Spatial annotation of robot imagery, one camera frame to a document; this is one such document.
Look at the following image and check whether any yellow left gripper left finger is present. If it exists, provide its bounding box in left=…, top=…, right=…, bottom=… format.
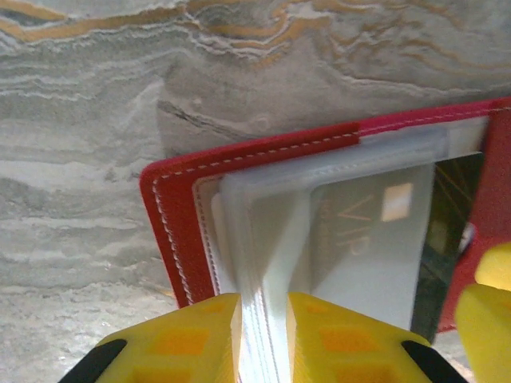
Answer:
left=59, top=293, right=243, bottom=383

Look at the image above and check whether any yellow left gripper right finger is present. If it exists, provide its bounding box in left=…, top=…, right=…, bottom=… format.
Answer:
left=287, top=292, right=468, bottom=383

